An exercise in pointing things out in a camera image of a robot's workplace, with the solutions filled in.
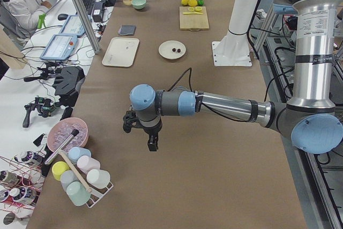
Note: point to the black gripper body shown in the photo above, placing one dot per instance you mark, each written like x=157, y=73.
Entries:
x=151, y=132

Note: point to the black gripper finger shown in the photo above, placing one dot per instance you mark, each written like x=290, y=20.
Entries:
x=152, y=143

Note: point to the round cream plate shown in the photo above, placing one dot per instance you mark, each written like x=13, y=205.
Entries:
x=165, y=49

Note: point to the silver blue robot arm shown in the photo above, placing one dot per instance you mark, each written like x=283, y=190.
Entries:
x=307, y=119

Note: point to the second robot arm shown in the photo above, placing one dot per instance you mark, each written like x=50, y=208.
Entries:
x=284, y=9

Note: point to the cream rabbit tray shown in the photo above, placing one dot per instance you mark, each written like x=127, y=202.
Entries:
x=121, y=52

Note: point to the pink cup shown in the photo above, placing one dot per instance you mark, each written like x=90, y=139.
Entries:
x=86, y=163

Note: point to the white cup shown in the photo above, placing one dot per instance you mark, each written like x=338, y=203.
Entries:
x=98, y=178

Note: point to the light blue cup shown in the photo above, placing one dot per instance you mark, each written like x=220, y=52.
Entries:
x=76, y=152

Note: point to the pink bowl with ice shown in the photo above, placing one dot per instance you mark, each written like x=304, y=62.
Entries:
x=63, y=129

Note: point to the black stand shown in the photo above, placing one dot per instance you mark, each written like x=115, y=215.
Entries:
x=67, y=86

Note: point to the white cup rack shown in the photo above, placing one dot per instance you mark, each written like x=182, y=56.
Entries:
x=96, y=194

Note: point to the grey cup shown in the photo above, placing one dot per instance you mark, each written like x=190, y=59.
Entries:
x=67, y=178

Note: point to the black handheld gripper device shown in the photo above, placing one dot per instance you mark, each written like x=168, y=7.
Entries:
x=44, y=106

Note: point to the yellow cup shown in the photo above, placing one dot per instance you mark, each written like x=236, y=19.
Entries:
x=59, y=168

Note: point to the mint green cup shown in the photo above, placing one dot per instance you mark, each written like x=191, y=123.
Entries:
x=77, y=193

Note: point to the grey folded cloth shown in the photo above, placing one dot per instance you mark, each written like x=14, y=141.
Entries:
x=127, y=30

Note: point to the teach pendant near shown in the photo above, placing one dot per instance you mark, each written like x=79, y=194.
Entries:
x=59, y=47

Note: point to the teach pendant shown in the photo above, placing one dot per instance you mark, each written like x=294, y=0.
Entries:
x=73, y=25
x=59, y=47

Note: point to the teach pendant far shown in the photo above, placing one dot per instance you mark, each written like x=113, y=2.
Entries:
x=73, y=25

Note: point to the bamboo cutting board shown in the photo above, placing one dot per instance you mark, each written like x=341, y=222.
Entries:
x=193, y=22

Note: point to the mint green bowl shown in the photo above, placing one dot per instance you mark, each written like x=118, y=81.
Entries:
x=138, y=4

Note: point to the yellow plastic knife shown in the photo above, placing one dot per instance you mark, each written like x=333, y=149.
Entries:
x=190, y=13

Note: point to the computer mouse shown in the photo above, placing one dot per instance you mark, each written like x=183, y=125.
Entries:
x=62, y=16

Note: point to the upper lemon slice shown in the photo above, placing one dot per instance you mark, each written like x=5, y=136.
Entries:
x=198, y=9

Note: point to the oval yellow lemon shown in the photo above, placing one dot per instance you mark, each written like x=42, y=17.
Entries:
x=184, y=2

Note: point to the round yellow lemon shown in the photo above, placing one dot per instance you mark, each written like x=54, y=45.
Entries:
x=192, y=3

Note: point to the green lime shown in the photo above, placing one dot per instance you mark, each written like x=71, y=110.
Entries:
x=200, y=2

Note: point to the person in white hoodie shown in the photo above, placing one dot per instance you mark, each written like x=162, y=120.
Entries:
x=25, y=14

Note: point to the metal ice scoop handle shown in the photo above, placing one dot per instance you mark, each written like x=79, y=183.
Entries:
x=52, y=156

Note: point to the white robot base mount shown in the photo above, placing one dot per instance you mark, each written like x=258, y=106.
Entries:
x=233, y=49

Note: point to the aluminium frame post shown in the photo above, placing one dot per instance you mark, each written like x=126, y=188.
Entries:
x=87, y=25

